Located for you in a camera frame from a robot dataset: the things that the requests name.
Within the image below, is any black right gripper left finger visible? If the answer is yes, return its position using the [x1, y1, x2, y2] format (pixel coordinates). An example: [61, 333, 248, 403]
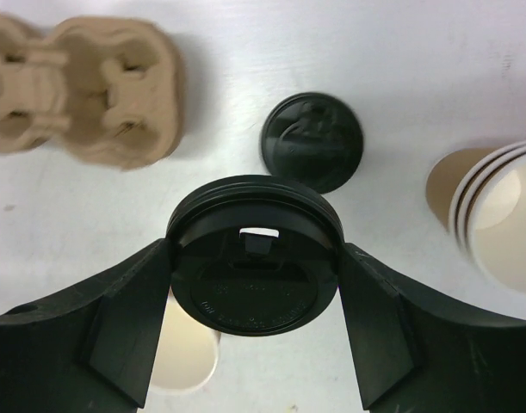
[0, 239, 170, 412]

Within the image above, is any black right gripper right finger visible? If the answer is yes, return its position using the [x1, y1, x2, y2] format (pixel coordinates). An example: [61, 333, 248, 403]
[339, 243, 526, 412]

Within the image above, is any brown paper coffee cup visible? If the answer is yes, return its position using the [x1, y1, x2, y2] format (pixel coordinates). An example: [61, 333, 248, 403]
[149, 296, 220, 395]

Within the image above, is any black plastic cup lid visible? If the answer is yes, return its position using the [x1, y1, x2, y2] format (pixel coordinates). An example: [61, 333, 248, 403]
[166, 175, 344, 336]

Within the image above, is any brown pulp cup carrier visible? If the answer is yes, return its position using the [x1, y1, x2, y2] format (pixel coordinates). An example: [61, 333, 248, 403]
[0, 12, 186, 170]

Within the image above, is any stack of paper cups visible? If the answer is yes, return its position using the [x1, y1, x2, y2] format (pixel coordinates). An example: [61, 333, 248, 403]
[425, 141, 526, 295]

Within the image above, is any stack of black lids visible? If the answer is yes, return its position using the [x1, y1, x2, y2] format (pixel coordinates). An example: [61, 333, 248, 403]
[260, 92, 364, 194]

